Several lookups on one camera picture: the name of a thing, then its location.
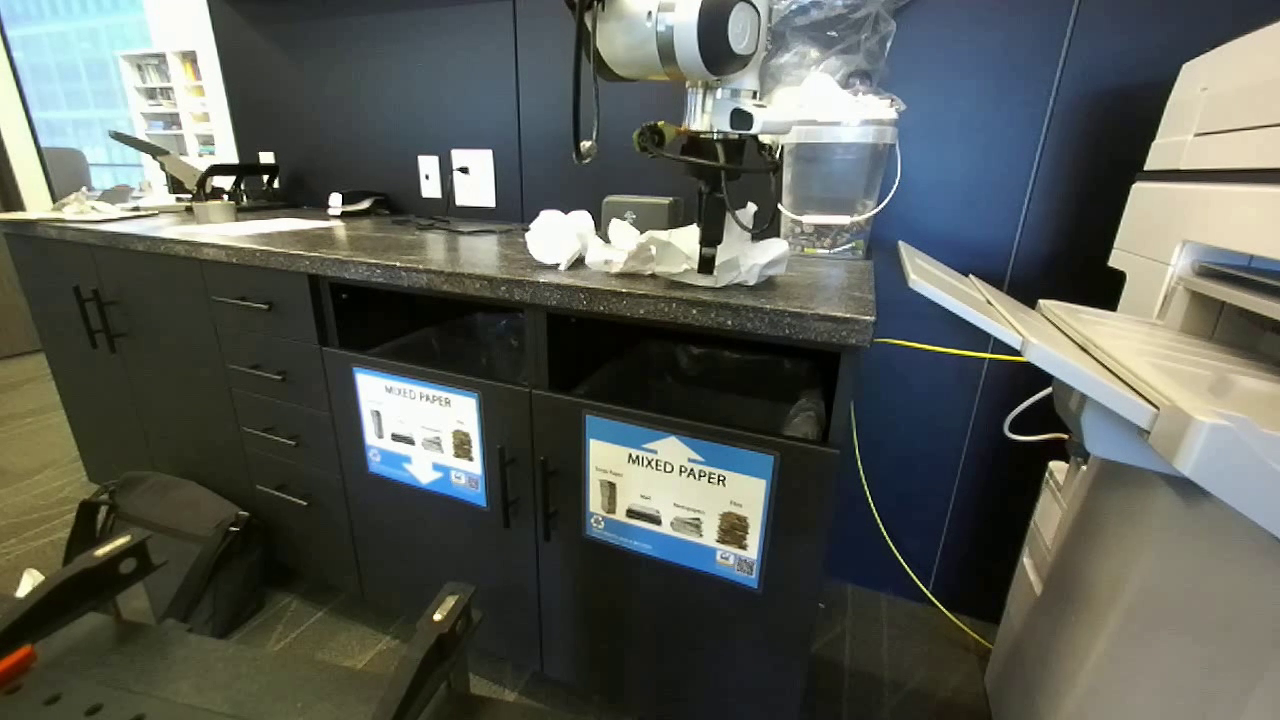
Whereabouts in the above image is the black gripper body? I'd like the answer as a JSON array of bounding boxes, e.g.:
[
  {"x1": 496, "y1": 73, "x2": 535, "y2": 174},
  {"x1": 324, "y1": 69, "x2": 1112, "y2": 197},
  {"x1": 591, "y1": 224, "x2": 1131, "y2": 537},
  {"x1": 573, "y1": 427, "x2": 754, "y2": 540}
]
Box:
[{"x1": 661, "y1": 127, "x2": 788, "y2": 209}]

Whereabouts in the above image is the large white paper sheet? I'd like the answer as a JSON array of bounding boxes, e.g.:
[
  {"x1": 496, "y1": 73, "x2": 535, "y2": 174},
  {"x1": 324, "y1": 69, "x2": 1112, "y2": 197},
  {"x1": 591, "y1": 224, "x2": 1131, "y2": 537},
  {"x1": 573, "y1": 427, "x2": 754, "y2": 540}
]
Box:
[{"x1": 636, "y1": 201, "x2": 797, "y2": 291}]

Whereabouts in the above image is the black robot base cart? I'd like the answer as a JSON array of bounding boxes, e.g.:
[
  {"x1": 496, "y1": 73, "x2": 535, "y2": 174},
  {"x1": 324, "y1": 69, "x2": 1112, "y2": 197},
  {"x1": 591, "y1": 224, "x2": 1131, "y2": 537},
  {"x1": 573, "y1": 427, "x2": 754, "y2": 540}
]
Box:
[{"x1": 0, "y1": 467, "x2": 479, "y2": 720}]

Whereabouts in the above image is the mixed paper sign up arrow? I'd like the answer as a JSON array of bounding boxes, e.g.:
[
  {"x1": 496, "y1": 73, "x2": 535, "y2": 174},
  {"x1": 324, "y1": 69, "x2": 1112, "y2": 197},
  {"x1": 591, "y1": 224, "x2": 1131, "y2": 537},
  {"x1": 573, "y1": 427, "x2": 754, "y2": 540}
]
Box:
[{"x1": 581, "y1": 410, "x2": 782, "y2": 593}]

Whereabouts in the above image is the mixed paper sign down arrow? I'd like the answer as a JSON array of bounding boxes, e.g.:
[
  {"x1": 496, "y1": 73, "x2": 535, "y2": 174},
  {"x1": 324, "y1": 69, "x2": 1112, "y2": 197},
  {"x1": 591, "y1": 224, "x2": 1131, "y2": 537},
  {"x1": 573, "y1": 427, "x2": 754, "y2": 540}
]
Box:
[{"x1": 350, "y1": 364, "x2": 491, "y2": 510}]

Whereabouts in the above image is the small black box device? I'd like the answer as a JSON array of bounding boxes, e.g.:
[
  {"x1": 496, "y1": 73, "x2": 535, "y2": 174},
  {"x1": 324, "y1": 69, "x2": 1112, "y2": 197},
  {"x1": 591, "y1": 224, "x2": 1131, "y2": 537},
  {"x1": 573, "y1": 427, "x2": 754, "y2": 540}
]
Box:
[{"x1": 595, "y1": 190, "x2": 688, "y2": 244}]

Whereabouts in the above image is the small crumpled white paper ball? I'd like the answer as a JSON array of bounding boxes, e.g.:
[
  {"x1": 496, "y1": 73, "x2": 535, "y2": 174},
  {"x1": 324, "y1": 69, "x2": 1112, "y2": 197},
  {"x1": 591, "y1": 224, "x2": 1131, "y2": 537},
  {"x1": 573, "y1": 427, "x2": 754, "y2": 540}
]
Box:
[{"x1": 522, "y1": 202, "x2": 600, "y2": 276}]

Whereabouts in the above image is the white power adapter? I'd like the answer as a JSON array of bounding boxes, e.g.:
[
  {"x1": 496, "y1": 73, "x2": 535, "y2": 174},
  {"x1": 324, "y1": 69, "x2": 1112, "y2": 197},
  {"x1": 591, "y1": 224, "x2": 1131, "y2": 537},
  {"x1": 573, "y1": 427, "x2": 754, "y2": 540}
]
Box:
[{"x1": 324, "y1": 186, "x2": 394, "y2": 221}]

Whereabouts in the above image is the black desktop hole punch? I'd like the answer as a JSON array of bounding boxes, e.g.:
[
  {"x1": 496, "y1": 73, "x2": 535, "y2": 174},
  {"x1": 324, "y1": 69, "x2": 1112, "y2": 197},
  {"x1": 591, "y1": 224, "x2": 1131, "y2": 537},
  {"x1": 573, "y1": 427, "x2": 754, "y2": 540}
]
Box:
[{"x1": 108, "y1": 127, "x2": 285, "y2": 224}]

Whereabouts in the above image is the flat white paper sheet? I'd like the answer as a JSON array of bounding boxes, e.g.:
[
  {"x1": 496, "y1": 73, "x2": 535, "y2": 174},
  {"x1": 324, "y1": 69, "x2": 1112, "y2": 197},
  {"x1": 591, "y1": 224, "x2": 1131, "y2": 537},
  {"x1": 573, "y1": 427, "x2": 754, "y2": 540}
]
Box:
[{"x1": 75, "y1": 213, "x2": 353, "y2": 248}]

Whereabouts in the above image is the large grey office printer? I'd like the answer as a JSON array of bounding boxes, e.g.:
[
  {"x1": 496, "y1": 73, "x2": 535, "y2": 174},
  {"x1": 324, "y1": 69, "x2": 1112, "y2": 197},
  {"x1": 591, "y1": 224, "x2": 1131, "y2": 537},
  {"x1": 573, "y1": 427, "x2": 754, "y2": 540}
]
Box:
[{"x1": 891, "y1": 14, "x2": 1280, "y2": 720}]

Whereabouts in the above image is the white shelf unit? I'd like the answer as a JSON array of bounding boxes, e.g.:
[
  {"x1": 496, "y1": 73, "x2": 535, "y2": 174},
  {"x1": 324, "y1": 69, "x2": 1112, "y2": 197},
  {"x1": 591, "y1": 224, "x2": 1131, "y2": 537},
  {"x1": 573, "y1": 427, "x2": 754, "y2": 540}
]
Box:
[{"x1": 118, "y1": 48, "x2": 224, "y2": 164}]

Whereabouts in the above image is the dark cabinet with granite counter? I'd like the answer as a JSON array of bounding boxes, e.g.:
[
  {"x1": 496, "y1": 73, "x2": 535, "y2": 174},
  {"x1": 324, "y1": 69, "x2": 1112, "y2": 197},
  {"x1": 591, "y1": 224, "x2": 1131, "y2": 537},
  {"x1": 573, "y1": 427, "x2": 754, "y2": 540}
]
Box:
[{"x1": 0, "y1": 213, "x2": 879, "y2": 720}]

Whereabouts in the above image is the clear plastic bucket with handle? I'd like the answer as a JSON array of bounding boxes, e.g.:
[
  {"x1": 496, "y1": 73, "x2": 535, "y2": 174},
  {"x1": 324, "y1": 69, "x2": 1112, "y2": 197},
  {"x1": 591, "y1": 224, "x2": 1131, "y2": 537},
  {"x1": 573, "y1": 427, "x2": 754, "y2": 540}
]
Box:
[{"x1": 772, "y1": 115, "x2": 907, "y2": 259}]

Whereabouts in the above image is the yellow cable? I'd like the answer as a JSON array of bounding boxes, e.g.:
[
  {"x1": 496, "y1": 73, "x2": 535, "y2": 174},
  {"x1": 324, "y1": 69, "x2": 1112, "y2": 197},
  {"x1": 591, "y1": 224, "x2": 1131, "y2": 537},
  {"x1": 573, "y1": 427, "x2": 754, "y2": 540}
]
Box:
[{"x1": 843, "y1": 335, "x2": 1033, "y2": 655}]

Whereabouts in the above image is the large white wall outlet plate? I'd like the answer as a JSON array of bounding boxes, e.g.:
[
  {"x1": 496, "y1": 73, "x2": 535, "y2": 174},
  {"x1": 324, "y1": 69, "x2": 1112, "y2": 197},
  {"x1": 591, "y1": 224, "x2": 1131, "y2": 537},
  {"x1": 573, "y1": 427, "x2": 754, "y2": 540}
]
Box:
[{"x1": 450, "y1": 144, "x2": 499, "y2": 213}]

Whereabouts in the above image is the white cable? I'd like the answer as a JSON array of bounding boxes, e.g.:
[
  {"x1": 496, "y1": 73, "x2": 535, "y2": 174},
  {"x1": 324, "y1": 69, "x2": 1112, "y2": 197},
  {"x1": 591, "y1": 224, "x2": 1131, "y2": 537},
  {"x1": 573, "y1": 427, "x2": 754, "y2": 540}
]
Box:
[{"x1": 1002, "y1": 382, "x2": 1077, "y2": 453}]

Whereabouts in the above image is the black cabinet door handle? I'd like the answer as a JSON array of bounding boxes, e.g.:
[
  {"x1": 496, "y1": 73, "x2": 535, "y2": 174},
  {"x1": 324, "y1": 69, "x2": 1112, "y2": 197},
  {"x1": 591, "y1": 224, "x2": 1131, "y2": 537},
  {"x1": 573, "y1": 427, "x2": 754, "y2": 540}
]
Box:
[
  {"x1": 92, "y1": 284, "x2": 126, "y2": 356},
  {"x1": 72, "y1": 281, "x2": 99, "y2": 356}
]

